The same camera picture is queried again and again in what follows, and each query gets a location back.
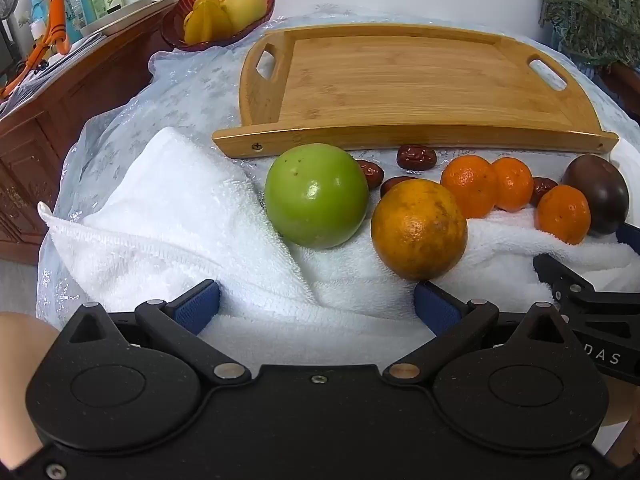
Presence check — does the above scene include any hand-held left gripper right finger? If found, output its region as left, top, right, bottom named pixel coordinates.
left=382, top=281, right=576, bottom=387

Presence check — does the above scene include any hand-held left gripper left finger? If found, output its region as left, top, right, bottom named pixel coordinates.
left=66, top=280, right=252, bottom=387

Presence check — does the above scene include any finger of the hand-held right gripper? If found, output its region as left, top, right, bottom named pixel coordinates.
left=533, top=254, right=640, bottom=316
left=616, top=223, right=640, bottom=256

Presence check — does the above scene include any dark purple passion fruit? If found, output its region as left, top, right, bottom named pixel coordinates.
left=561, top=154, right=630, bottom=236

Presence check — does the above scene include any tangerine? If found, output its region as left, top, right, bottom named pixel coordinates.
left=534, top=185, right=592, bottom=246
left=441, top=155, right=501, bottom=219
left=492, top=157, right=535, bottom=212

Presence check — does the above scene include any large orange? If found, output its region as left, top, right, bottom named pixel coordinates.
left=371, top=179, right=469, bottom=282

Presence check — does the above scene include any red date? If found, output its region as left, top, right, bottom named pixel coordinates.
left=355, top=159, right=385, bottom=191
left=380, top=176, right=418, bottom=198
left=396, top=144, right=437, bottom=171
left=530, top=176, right=558, bottom=207

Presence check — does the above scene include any green apple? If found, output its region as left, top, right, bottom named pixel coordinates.
left=264, top=143, right=370, bottom=251

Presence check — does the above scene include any wooden tray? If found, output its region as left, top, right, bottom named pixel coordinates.
left=211, top=24, right=620, bottom=159

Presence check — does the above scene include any white towel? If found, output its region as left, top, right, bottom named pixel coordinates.
left=37, top=126, right=640, bottom=358

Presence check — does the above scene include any person's leg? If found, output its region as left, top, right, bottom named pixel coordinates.
left=0, top=311, right=62, bottom=467

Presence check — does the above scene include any green patterned cloth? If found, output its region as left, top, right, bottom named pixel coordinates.
left=539, top=0, right=640, bottom=68

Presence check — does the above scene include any brown wooden cabinet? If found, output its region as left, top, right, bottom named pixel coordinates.
left=0, top=0, right=186, bottom=266

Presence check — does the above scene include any red glass bowl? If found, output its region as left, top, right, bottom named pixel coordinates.
left=161, top=0, right=276, bottom=52

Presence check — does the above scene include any yellow starfruit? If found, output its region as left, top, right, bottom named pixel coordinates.
left=183, top=0, right=235, bottom=45

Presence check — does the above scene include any stack of papers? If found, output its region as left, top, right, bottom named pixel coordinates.
left=0, top=32, right=108, bottom=106

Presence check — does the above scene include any yellow mango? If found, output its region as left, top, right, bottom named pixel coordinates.
left=220, top=0, right=268, bottom=33

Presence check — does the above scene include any white tray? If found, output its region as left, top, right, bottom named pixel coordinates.
left=80, top=0, right=187, bottom=38

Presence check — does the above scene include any small teal spray bottle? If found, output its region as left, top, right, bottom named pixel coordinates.
left=27, top=0, right=47, bottom=43

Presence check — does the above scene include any orange handled tool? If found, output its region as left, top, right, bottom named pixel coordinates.
left=0, top=0, right=71, bottom=98

